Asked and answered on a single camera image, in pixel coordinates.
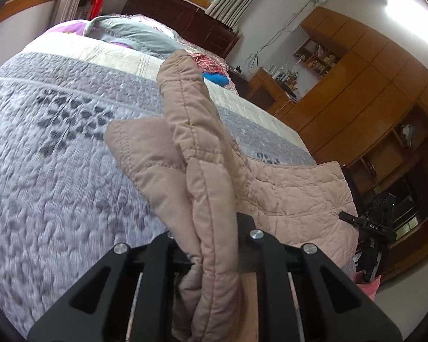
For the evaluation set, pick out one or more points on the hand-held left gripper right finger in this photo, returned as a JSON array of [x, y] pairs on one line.
[[256, 256]]

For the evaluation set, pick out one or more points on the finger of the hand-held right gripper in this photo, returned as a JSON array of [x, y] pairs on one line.
[[367, 225]]

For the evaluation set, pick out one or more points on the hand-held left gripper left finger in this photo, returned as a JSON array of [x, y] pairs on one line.
[[157, 256]]

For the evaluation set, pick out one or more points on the tan quilted jacket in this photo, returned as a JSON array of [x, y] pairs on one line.
[[207, 171]]

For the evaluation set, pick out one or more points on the pink mattress cover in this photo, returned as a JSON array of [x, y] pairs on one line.
[[368, 288]]

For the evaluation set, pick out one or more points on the open wooden shelf unit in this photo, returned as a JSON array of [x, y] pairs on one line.
[[388, 156]]

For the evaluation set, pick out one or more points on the grey patterned bed quilt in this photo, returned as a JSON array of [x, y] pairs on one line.
[[57, 171]]

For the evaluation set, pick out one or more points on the wooden wardrobe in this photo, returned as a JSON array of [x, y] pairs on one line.
[[360, 89]]

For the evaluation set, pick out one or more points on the wooden desk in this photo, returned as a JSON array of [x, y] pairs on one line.
[[267, 92]]

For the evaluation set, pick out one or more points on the dark nightstand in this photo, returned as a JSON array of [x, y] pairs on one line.
[[239, 82]]

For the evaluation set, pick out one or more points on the blue cloth bundle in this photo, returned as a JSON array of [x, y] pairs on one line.
[[215, 79]]

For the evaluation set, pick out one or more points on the red patterned cloth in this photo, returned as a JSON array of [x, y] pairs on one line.
[[210, 64]]

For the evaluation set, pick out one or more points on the grey pillow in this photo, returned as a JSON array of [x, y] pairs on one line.
[[135, 34]]

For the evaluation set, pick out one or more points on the pink floral bed sheet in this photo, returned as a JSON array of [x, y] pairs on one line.
[[146, 23]]

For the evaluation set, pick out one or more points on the dark wooden headboard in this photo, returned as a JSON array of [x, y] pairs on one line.
[[178, 16]]

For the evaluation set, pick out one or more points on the red hanging bag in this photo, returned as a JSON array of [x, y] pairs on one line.
[[98, 1]]

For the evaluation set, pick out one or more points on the wooden wall shelf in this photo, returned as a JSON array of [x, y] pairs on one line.
[[315, 57]]

